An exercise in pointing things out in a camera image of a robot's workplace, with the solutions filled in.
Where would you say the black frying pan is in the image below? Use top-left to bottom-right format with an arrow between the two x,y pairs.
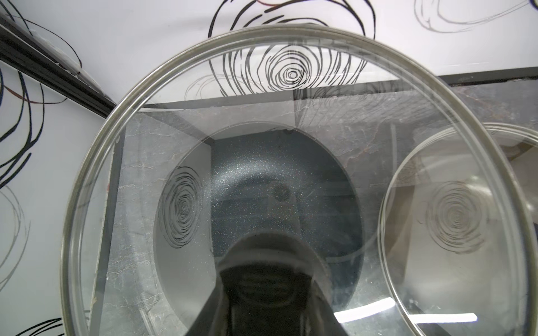
154,123 -> 365,327

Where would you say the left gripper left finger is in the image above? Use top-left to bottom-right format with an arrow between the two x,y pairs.
186,270 -> 231,336

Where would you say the glass lid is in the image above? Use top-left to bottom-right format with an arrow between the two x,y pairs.
378,128 -> 537,335
61,25 -> 537,335

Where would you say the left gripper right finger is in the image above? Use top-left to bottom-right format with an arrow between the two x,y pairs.
306,268 -> 347,336

